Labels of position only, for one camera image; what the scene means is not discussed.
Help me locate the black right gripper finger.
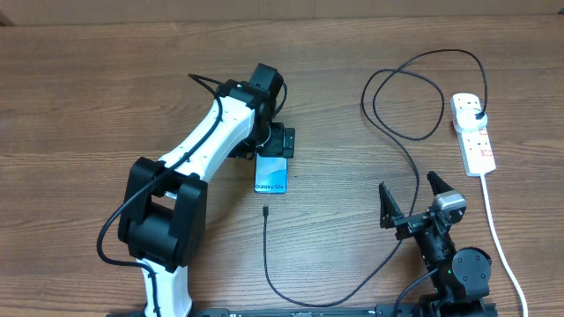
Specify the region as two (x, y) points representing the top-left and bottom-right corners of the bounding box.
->
(427, 171), (454, 195)
(379, 182), (404, 229)

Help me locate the blue Galaxy smartphone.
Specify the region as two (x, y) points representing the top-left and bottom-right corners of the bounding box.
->
(254, 155), (287, 195)

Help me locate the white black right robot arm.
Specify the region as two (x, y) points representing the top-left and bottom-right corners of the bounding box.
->
(375, 171), (498, 317)

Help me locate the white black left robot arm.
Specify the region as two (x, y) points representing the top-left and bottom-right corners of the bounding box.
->
(96, 63), (295, 316)

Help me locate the white charger plug adapter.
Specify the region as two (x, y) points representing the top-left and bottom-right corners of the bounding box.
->
(453, 107), (488, 133)

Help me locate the white power strip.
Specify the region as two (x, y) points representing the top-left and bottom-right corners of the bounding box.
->
(449, 92), (496, 177)

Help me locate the white power strip cord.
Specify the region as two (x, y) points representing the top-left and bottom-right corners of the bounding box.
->
(479, 173), (530, 317)

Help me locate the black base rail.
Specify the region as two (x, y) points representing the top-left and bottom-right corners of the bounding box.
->
(107, 304), (499, 317)

